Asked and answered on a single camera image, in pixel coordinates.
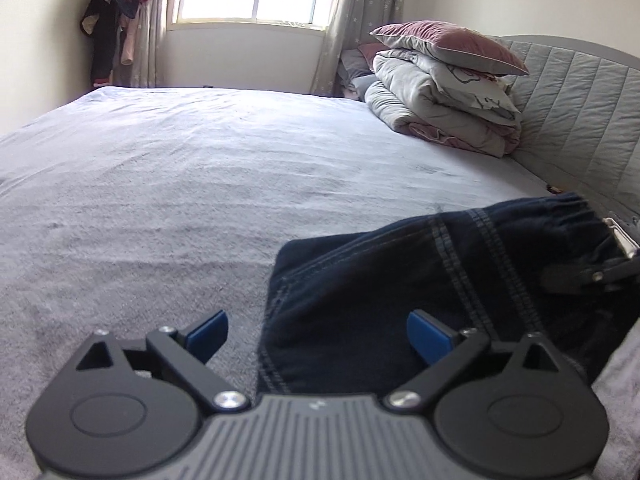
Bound dark blue jeans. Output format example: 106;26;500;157
257;194;639;396

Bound hanging dark clothes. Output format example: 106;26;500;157
79;0;149;88

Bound grey bed sheet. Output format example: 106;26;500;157
1;88;639;479

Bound grey quilted headboard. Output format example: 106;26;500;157
499;35;639;237

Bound folded white pink duvet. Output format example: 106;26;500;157
363;49;522;158

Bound pink pillow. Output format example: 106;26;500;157
370;20;529;76

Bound grey patterned curtain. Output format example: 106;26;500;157
310;0;404;96

